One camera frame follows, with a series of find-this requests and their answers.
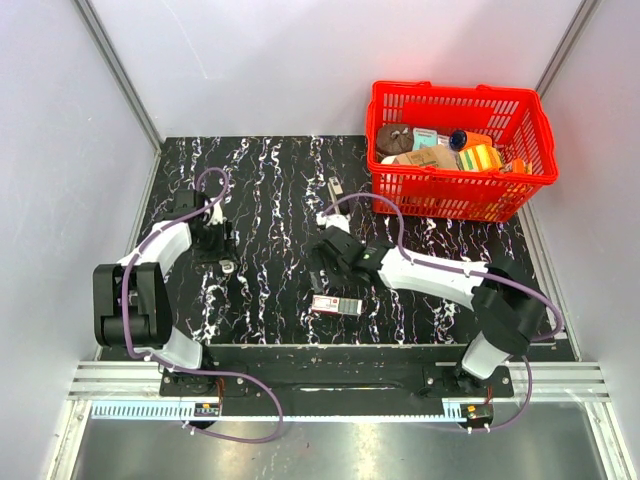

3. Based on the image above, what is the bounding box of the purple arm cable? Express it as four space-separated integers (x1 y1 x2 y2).
119 167 286 444
317 192 565 434

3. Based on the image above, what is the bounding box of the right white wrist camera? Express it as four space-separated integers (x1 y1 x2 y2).
316 212 350 233

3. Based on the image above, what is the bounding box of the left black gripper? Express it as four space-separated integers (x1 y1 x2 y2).
194 219 239 266

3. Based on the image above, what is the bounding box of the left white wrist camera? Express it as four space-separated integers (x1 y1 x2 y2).
203 201 226 226

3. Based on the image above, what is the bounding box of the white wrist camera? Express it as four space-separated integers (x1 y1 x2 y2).
203 201 226 226
316 212 350 233

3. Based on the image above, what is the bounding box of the brown cardboard package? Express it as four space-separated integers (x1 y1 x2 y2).
381 145 461 171

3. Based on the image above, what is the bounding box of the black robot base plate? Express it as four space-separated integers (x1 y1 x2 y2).
158 342 516 418

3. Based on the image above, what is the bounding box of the red white staple box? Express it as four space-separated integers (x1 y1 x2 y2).
311 295 362 316

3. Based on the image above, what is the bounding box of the red plastic shopping basket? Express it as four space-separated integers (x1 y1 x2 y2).
366 81 558 222

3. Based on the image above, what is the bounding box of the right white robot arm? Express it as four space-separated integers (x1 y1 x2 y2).
310 226 546 396

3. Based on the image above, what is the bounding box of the orange bottle blue cap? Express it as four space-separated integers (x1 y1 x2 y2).
449 129 493 152

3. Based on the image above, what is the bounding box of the cream white stapler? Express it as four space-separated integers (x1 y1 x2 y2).
218 259 236 275

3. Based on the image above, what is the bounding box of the teal white small box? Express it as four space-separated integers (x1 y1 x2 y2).
412 127 438 151

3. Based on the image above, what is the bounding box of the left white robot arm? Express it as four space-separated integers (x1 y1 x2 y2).
92 189 238 396

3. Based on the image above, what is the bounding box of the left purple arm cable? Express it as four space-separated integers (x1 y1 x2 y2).
119 167 286 444

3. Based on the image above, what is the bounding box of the small orange packet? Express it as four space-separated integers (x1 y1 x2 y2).
500 158 532 175

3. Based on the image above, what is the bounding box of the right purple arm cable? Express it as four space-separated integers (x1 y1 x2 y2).
317 192 565 434

